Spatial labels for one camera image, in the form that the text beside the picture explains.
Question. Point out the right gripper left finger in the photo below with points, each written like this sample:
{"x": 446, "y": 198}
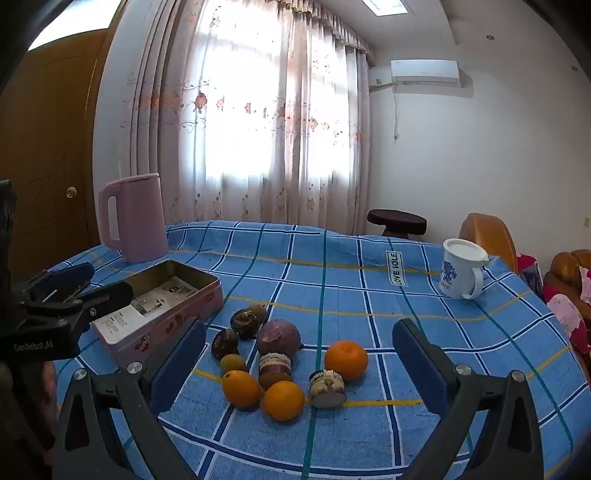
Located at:
{"x": 170, "y": 366}

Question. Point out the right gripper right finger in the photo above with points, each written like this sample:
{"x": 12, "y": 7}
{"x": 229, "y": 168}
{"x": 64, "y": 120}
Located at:
{"x": 431, "y": 371}

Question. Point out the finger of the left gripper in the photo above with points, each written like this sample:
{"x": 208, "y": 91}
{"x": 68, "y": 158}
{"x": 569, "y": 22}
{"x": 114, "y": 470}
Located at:
{"x": 77, "y": 314}
{"x": 62, "y": 284}

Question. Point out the small green-brown kiwi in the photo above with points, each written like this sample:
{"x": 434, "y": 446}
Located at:
{"x": 231, "y": 362}

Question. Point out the orange mandarin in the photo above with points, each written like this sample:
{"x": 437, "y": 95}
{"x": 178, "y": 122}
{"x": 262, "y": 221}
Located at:
{"x": 283, "y": 401}
{"x": 240, "y": 389}
{"x": 348, "y": 358}

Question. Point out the dark mangosteen back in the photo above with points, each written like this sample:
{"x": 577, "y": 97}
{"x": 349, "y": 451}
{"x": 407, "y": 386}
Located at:
{"x": 245, "y": 323}

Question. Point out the purple round passion fruit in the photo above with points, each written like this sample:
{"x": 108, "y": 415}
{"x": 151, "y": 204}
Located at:
{"x": 278, "y": 336}

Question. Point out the small brown fruit back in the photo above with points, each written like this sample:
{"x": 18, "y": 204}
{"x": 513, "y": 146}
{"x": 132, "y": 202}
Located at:
{"x": 260, "y": 311}

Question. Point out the person's left hand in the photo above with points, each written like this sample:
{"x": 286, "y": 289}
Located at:
{"x": 29, "y": 405}

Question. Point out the pink metal tin box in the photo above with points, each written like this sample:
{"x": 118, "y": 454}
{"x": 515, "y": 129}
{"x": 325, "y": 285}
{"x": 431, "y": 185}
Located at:
{"x": 166, "y": 298}

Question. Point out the pink electric kettle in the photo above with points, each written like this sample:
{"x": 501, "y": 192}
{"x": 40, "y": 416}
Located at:
{"x": 140, "y": 218}

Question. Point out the white blue enamel mug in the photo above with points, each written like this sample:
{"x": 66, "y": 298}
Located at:
{"x": 462, "y": 276}

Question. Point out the blue plaid tablecloth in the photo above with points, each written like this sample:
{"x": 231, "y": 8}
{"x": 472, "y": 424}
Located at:
{"x": 336, "y": 287}

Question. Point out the pink floral cloth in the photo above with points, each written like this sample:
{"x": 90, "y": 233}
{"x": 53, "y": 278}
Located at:
{"x": 568, "y": 315}

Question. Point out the orange leather armchair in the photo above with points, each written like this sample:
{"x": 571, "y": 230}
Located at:
{"x": 491, "y": 233}

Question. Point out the dark round stool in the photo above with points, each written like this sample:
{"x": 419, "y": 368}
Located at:
{"x": 397, "y": 223}

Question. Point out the brown leather sofa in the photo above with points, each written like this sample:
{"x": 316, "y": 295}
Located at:
{"x": 564, "y": 274}

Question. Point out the brown wooden door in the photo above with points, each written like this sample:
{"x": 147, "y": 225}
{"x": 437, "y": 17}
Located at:
{"x": 43, "y": 135}

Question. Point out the sheer floral curtain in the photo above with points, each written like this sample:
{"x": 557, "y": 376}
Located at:
{"x": 247, "y": 110}

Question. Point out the white air conditioner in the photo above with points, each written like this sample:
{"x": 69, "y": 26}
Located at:
{"x": 426, "y": 72}

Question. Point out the ceiling light panel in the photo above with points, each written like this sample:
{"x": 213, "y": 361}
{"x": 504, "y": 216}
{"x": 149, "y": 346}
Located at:
{"x": 383, "y": 8}

